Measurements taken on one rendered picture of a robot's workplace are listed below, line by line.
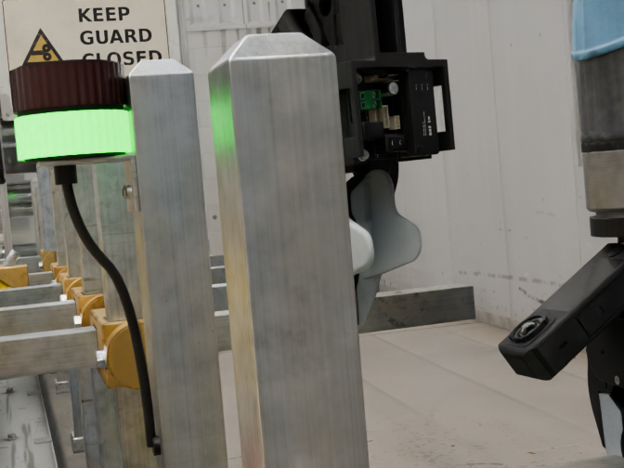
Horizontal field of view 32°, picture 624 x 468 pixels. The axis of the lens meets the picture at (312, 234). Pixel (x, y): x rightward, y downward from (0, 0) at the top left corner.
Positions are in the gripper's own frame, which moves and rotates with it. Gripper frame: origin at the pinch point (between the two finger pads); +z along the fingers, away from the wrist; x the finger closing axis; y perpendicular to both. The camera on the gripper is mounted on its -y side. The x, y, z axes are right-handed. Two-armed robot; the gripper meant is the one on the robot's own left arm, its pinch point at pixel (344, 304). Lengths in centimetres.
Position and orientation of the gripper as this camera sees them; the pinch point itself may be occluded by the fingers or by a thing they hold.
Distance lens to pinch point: 65.6
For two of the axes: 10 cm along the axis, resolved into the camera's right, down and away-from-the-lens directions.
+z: 1.0, 9.9, 0.4
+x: 8.0, -1.0, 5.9
